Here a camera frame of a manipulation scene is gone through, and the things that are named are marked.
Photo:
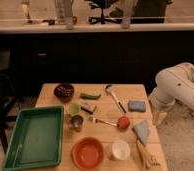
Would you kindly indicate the fork with orange ball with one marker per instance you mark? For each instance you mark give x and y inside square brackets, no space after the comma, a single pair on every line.
[122,123]

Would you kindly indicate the green plastic tray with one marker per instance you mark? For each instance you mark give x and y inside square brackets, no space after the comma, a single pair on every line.
[36,140]

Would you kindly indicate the black chair left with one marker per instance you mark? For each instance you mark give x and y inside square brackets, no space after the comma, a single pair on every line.
[7,97]

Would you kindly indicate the green pea pod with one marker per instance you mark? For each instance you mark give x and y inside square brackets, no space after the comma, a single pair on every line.
[90,97]

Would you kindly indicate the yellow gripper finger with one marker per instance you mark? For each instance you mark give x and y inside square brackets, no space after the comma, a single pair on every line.
[158,117]

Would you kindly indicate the dark red bowl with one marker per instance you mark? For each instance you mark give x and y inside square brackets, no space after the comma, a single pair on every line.
[64,92]

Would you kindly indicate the white plastic cup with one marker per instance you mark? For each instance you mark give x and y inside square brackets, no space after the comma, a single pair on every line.
[120,150]

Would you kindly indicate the blue sponge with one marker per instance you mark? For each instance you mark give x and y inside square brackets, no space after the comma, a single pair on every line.
[138,106]

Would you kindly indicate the black office chair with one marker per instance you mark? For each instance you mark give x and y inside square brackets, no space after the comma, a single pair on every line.
[102,5]

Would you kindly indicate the orange plastic bowl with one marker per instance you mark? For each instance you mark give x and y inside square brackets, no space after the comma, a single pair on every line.
[87,153]

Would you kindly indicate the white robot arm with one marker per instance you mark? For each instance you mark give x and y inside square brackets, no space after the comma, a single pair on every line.
[173,83]

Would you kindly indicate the blue folded cloth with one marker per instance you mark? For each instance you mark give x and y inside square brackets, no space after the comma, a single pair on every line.
[142,131]

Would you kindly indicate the small metal cup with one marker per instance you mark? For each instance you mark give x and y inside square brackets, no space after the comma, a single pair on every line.
[77,122]

